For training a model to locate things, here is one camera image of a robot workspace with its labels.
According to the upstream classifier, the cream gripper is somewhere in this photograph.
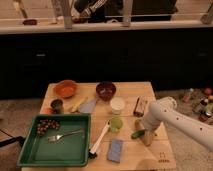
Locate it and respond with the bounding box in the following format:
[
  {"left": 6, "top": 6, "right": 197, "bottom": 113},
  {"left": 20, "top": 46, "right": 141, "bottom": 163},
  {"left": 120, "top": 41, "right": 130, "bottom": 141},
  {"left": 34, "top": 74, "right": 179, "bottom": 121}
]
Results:
[{"left": 134, "top": 119, "right": 157, "bottom": 146}]

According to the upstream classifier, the green pepper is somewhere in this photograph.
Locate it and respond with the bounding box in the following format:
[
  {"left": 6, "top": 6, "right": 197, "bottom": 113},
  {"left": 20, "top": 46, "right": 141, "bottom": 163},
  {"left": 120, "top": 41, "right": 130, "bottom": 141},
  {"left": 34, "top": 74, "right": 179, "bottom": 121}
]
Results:
[{"left": 131, "top": 129, "right": 145, "bottom": 139}]

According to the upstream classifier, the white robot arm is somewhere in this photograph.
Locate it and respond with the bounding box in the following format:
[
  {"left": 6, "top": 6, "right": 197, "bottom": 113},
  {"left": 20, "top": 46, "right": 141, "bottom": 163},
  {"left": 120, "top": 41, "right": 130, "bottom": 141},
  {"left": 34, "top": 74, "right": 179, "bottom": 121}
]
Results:
[{"left": 140, "top": 97, "right": 213, "bottom": 152}]

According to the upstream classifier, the purple bowl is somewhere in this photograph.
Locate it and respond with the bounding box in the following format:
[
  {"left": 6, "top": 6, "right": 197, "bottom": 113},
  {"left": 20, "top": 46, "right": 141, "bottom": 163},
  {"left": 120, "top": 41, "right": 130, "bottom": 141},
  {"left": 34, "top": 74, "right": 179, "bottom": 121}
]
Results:
[{"left": 96, "top": 81, "right": 116, "bottom": 101}]

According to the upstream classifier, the orange bowl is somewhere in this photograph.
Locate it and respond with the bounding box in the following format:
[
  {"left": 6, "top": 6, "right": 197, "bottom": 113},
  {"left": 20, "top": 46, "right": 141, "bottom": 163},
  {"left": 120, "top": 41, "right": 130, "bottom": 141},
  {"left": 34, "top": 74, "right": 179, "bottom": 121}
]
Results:
[{"left": 53, "top": 80, "right": 77, "bottom": 98}]

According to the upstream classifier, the green cup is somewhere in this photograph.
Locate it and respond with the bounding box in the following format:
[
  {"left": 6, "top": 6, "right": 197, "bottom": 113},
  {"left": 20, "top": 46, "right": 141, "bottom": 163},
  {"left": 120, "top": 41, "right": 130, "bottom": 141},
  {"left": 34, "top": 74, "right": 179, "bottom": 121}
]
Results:
[{"left": 109, "top": 117, "right": 123, "bottom": 133}]

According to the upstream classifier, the blue sponge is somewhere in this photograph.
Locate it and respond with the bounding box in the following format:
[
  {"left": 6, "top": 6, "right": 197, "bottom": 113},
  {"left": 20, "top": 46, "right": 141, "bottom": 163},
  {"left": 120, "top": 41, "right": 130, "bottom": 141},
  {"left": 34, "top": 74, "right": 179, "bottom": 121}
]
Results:
[{"left": 107, "top": 139, "right": 123, "bottom": 163}]

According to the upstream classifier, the white cup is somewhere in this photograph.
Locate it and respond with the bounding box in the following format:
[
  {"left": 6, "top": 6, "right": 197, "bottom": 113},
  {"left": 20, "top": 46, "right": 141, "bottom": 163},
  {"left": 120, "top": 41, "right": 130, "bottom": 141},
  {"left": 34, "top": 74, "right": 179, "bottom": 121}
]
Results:
[{"left": 110, "top": 97, "right": 125, "bottom": 115}]

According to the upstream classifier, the grey blue cloth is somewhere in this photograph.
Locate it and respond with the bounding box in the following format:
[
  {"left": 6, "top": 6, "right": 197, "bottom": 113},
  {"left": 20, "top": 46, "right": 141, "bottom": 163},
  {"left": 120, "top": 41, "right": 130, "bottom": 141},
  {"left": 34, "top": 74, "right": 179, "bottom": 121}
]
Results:
[{"left": 78, "top": 99, "right": 97, "bottom": 113}]

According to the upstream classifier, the yellow banana toy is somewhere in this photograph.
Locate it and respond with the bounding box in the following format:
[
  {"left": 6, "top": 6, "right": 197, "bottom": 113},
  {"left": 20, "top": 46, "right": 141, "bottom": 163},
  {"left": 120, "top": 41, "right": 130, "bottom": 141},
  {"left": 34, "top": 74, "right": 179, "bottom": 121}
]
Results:
[{"left": 71, "top": 97, "right": 87, "bottom": 113}]

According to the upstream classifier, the silver fork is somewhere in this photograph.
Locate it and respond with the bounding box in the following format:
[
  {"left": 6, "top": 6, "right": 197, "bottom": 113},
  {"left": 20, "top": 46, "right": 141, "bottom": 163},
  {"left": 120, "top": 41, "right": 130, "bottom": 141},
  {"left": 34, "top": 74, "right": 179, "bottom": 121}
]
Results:
[{"left": 47, "top": 129, "right": 84, "bottom": 142}]

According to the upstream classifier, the dark metal cup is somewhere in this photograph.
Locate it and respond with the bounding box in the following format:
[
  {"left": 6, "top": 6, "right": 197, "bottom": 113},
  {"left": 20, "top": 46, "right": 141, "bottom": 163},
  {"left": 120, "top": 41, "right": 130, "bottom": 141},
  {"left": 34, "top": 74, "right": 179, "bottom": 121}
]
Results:
[{"left": 50, "top": 99, "right": 64, "bottom": 114}]

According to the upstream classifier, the orange toy piece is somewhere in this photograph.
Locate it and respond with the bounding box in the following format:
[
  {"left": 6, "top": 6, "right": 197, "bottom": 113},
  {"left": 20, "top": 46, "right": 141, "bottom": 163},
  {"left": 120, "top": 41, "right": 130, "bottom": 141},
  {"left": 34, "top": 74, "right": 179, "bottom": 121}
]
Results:
[{"left": 41, "top": 107, "right": 54, "bottom": 114}]

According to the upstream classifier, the bunch of dark grapes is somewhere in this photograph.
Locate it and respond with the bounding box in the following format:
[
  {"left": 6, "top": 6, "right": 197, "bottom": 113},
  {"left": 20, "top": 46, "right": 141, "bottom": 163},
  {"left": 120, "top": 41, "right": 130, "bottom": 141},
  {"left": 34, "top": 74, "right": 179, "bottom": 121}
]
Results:
[{"left": 37, "top": 119, "right": 60, "bottom": 136}]

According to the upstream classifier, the green plastic tray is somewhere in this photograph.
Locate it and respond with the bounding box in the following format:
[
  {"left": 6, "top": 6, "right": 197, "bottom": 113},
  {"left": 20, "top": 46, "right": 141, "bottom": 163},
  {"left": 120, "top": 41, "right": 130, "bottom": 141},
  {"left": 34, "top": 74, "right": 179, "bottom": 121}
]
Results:
[{"left": 17, "top": 114, "right": 91, "bottom": 167}]

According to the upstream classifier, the white handled brush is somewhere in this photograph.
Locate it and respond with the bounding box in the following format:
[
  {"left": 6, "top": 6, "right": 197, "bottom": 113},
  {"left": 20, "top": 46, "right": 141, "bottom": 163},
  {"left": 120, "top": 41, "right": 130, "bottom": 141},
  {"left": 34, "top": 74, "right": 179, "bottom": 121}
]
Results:
[{"left": 88, "top": 123, "right": 109, "bottom": 159}]

